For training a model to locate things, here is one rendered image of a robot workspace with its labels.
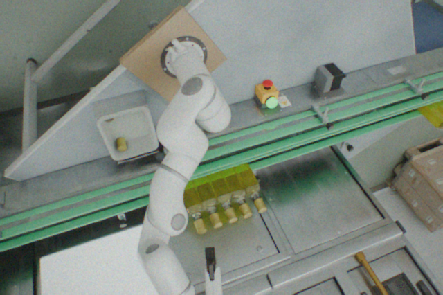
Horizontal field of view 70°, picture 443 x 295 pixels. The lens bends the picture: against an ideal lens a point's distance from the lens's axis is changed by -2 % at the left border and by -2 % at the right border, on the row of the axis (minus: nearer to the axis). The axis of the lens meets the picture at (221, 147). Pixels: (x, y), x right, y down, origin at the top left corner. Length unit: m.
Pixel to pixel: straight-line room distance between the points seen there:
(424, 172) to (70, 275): 4.30
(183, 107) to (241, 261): 0.68
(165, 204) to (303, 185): 0.83
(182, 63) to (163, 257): 0.55
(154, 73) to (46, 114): 1.00
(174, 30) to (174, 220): 0.56
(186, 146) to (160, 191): 0.12
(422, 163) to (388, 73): 3.38
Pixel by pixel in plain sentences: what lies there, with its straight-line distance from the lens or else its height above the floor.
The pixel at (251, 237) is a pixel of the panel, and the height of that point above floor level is 1.20.
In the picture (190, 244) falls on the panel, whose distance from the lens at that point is 1.30.
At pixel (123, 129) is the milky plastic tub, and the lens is 1.24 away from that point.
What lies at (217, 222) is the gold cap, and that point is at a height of 1.16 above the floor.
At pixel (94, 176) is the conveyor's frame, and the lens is 1.31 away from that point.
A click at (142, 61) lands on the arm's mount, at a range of 1.06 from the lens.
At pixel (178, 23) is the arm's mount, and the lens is 1.03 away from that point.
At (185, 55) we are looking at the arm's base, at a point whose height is 0.83.
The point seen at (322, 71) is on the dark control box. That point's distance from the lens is 1.40.
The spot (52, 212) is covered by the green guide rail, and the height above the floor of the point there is 0.92.
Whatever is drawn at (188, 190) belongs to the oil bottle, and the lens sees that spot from 1.23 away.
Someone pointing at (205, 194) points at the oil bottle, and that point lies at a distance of 1.20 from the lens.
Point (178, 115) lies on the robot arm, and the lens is 0.77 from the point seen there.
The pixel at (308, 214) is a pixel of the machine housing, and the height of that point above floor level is 1.17.
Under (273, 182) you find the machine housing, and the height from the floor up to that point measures 0.98.
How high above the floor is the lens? 1.65
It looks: 36 degrees down
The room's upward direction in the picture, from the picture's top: 154 degrees clockwise
